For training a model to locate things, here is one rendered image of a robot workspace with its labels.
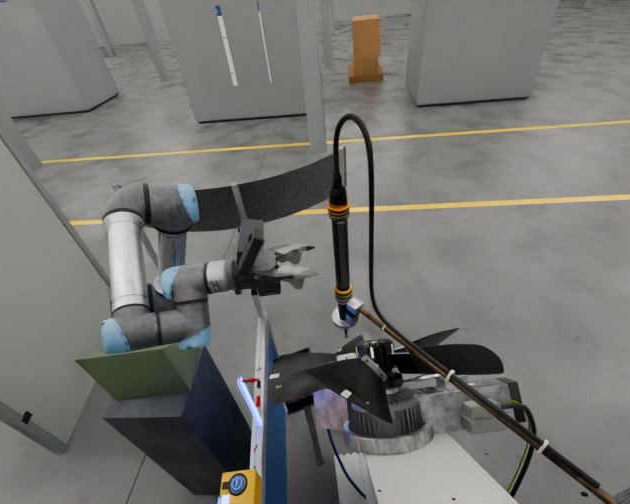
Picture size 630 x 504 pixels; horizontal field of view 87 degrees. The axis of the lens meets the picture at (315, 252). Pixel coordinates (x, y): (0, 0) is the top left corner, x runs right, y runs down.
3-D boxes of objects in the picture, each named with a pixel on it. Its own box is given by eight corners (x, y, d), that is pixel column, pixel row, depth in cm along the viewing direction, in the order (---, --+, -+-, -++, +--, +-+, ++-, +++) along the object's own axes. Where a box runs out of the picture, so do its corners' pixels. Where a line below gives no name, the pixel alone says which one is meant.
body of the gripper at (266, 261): (283, 272, 85) (236, 279, 85) (277, 247, 80) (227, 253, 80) (283, 294, 79) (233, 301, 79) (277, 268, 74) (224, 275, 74)
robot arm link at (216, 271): (209, 255, 79) (204, 278, 73) (228, 252, 79) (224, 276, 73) (218, 277, 84) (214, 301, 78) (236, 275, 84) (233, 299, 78)
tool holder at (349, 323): (369, 323, 88) (369, 298, 81) (350, 338, 85) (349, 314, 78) (345, 304, 93) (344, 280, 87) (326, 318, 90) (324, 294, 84)
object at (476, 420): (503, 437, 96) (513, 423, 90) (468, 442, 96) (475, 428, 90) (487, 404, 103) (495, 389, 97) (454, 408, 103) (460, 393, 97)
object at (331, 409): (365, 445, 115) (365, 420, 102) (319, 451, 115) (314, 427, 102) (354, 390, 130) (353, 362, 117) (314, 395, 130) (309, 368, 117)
